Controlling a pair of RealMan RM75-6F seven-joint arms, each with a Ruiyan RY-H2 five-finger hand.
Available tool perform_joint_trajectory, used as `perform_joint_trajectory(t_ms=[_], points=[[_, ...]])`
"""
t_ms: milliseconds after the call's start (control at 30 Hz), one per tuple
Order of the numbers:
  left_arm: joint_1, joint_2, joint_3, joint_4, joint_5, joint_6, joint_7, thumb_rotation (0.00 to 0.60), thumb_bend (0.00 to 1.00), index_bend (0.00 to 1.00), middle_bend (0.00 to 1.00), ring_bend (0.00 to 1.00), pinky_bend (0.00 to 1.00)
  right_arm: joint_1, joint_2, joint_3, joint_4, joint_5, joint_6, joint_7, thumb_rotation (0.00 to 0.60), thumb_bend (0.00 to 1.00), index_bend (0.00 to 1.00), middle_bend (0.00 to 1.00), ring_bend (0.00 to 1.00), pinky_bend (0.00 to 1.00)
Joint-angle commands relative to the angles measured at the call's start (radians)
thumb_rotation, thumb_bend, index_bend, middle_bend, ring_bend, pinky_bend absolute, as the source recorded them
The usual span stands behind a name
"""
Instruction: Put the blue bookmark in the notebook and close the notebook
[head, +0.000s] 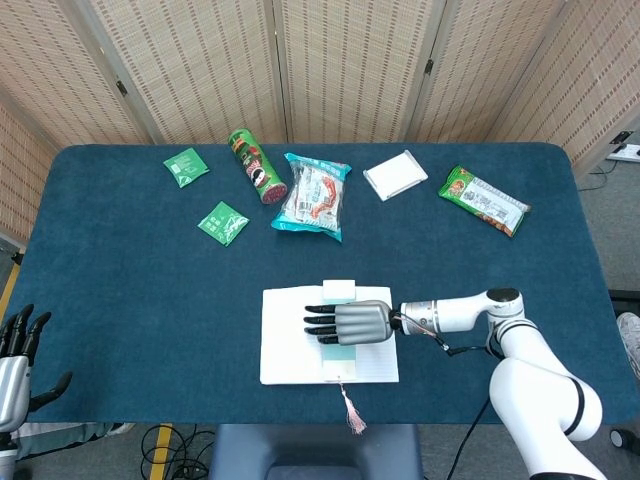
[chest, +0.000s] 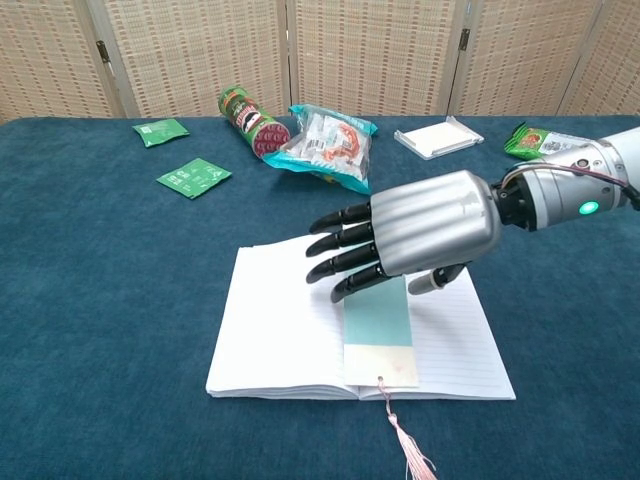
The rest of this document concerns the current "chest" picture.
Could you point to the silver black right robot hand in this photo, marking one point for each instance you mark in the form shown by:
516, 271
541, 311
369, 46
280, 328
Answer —
435, 225

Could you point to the teal cream bookmark pink tassel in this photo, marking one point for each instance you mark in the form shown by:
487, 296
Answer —
377, 325

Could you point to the white lined notebook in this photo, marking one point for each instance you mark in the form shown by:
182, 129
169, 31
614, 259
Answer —
270, 325

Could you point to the white plastic tray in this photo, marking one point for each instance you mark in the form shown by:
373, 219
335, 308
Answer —
435, 137

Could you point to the green long snack packet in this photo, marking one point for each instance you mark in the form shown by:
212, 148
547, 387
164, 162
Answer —
530, 142

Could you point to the teal clear snack bag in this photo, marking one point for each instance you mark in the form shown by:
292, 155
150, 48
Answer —
325, 145

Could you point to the brass screen hinge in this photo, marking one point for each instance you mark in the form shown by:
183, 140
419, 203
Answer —
464, 39
103, 52

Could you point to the green Pringles can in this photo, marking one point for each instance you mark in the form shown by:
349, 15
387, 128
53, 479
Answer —
245, 117

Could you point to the green tea sachet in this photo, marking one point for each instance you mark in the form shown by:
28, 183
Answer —
160, 131
192, 178

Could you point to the woven bamboo folding screen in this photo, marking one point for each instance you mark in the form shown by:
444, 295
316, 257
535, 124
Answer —
200, 50

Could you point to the dark blue table cloth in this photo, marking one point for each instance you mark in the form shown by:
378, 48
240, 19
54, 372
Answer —
100, 300

